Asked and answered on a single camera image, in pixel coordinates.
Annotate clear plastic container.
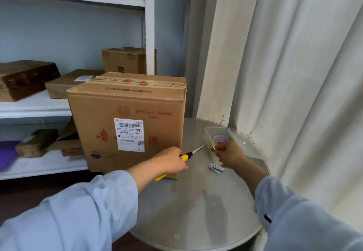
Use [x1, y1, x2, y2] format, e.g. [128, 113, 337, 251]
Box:
[204, 127, 246, 154]

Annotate person's right hand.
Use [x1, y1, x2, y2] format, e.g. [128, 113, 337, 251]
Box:
[211, 140, 247, 171]

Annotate dark brown flat box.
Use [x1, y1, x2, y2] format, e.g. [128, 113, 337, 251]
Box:
[0, 60, 61, 102]

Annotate yellow tape roll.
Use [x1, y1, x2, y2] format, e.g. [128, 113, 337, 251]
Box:
[213, 134, 234, 147]

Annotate yellow handled pliers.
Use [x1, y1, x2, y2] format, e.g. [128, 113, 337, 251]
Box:
[154, 143, 207, 182]

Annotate flat brown box white label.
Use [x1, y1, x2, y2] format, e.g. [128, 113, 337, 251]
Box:
[45, 69, 105, 100]

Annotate person's right forearm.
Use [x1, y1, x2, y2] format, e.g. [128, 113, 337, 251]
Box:
[230, 158, 363, 251]

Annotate white curtain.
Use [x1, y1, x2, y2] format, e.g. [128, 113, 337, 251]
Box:
[184, 0, 363, 231]

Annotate person's left hand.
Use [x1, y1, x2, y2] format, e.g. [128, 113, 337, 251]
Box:
[153, 147, 189, 180]

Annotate white metal shelf unit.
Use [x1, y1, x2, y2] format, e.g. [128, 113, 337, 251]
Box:
[0, 0, 156, 181]

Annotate brown cardboard box red print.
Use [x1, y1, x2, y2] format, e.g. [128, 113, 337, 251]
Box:
[65, 71, 188, 180]

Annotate open cardboard box red print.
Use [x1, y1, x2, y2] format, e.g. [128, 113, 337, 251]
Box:
[50, 117, 85, 157]

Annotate upright small cardboard box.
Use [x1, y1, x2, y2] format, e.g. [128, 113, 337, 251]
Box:
[102, 47, 157, 75]

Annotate small taped brown parcel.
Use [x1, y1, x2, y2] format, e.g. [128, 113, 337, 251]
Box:
[14, 129, 59, 158]

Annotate person's left forearm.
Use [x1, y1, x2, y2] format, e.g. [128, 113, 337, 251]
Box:
[0, 158, 164, 251]

